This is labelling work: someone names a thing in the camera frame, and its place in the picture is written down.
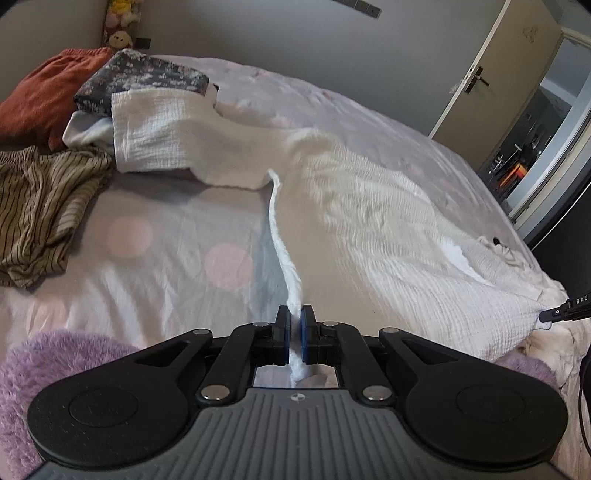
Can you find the striped olive garment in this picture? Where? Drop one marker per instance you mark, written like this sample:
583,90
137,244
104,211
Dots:
44,198

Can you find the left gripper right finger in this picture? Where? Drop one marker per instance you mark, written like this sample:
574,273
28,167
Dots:
342,347

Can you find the folded white sweater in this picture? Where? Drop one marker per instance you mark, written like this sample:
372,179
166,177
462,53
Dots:
87,129

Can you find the black door handle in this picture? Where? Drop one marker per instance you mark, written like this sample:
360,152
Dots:
476,78

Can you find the white crinkle muslin garment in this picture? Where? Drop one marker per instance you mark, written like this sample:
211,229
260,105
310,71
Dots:
359,243

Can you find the stuffed toy hanging column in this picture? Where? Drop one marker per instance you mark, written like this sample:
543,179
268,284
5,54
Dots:
121,21

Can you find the grey wall switch panel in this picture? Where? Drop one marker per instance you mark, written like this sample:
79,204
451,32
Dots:
362,6

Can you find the rust orange garment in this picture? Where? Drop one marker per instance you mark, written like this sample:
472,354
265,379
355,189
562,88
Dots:
38,110

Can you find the cream bedroom door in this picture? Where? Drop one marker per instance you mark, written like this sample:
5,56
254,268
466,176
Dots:
515,56

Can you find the dark floral folded garment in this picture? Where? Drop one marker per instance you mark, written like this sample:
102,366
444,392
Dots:
131,70

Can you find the pile of white clothes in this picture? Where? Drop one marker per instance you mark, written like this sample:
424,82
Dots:
553,355

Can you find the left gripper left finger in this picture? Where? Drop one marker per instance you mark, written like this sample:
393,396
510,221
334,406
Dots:
234,359

